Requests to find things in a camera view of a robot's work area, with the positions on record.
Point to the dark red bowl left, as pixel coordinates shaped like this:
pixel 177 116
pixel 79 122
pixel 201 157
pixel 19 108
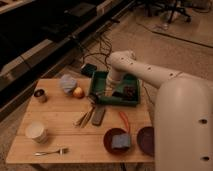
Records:
pixel 108 139

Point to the yellow red apple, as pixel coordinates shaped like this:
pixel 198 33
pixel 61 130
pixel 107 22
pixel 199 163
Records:
pixel 78 93

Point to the dark red bowl right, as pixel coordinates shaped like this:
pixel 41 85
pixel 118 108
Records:
pixel 145 140

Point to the office chair base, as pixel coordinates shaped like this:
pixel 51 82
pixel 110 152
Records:
pixel 175 7

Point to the wooden table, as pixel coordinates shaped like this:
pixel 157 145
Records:
pixel 85 145

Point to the black box on floor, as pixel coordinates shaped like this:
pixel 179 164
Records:
pixel 88 69

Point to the blue crumpled cloth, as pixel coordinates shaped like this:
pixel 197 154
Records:
pixel 67 83

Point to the orange handled tool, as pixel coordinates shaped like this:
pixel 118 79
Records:
pixel 125 120

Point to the silver fork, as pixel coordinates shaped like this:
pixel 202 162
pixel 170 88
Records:
pixel 60 151

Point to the dark red bowl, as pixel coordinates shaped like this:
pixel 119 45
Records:
pixel 108 139
pixel 145 140

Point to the white paper cup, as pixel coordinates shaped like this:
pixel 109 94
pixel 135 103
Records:
pixel 37 132

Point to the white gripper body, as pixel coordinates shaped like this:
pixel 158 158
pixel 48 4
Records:
pixel 109 89

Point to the dark rectangular brush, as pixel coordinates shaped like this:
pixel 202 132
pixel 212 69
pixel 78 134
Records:
pixel 98 115

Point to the metal tongs utensil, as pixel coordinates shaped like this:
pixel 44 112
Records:
pixel 84 119

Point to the dark item in tray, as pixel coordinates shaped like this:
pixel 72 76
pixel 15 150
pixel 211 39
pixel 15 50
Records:
pixel 129 91

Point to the blue sponge block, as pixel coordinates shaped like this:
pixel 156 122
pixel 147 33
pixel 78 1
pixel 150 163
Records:
pixel 121 141

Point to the small metal cup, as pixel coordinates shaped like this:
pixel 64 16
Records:
pixel 40 95

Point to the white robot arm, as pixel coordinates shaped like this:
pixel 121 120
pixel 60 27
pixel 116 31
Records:
pixel 183 114

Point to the green plastic tray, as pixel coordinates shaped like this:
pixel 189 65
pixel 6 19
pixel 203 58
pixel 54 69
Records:
pixel 98 83

